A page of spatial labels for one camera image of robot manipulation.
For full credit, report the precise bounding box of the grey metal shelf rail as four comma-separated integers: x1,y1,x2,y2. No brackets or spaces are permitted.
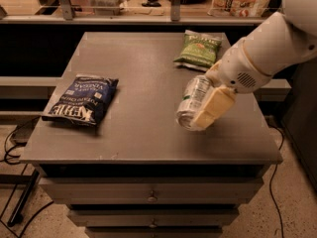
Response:
0,0,280,26

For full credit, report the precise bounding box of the blue Kettle chip bag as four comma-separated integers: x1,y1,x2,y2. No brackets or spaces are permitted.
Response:
43,74,119,127

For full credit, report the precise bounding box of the green Kettle chip bag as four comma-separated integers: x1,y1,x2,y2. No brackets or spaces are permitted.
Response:
173,30,222,71

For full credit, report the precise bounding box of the black power adapter box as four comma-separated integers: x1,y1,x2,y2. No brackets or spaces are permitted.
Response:
10,117,39,145

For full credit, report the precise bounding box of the drawer round knob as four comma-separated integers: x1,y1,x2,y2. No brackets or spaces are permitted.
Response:
149,219,158,228
148,191,158,203

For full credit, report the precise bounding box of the silver green 7up can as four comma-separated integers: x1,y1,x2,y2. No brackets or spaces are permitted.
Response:
176,75,211,131

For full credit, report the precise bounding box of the colourful snack package background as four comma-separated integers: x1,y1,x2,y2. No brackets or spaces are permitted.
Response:
208,0,270,18

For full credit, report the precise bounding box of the black cables left floor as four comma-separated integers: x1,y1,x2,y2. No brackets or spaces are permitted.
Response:
0,116,53,238

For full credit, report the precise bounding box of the black cable right floor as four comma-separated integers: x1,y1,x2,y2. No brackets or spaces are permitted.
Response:
268,124,285,238

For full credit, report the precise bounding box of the black metal stand leg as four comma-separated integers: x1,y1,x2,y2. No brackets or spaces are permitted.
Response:
0,170,39,227

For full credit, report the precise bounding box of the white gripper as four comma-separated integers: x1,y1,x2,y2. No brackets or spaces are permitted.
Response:
192,38,271,130

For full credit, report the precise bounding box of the grey drawer cabinet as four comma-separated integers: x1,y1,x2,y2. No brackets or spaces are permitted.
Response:
22,33,281,238

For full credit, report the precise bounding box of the top drawer round knob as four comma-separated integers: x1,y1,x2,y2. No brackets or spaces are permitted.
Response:
148,191,158,203

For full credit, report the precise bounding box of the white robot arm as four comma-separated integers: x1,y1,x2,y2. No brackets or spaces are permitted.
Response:
191,0,317,130

